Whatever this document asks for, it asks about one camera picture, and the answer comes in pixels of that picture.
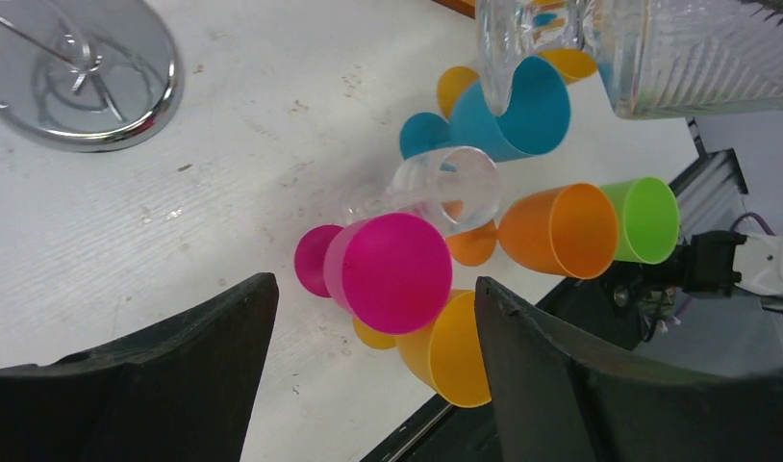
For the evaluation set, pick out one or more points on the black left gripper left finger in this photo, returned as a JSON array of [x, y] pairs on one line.
[[181, 389]]

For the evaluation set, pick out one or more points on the clear patterned wine glass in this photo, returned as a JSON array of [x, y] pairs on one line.
[[656, 59]]

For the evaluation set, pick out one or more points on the pink plastic wine glass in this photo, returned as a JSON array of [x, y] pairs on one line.
[[393, 272]]

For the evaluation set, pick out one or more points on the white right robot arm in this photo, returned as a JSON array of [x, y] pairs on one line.
[[717, 264]]

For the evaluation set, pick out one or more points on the blue plastic wine glass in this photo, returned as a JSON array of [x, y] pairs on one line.
[[535, 123]]

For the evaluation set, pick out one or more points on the yellow wine glass at back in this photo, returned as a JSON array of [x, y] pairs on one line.
[[573, 65]]

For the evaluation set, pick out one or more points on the yellow wine glass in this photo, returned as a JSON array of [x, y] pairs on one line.
[[445, 354], [573, 65]]

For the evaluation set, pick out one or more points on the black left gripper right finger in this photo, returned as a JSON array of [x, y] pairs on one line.
[[561, 394]]

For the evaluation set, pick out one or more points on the green plastic wine glass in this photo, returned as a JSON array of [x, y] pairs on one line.
[[649, 219]]

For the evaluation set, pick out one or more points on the silver wire glass rack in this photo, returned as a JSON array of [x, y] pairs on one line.
[[87, 76]]

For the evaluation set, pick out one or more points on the clear small wine glass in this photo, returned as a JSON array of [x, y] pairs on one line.
[[456, 188]]

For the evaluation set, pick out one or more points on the yellow wine glass in front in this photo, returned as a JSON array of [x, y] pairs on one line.
[[445, 354]]

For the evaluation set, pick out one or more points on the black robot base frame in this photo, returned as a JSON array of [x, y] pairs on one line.
[[730, 337]]

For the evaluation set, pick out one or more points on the orange plastic wine glass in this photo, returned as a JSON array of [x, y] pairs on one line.
[[572, 231]]

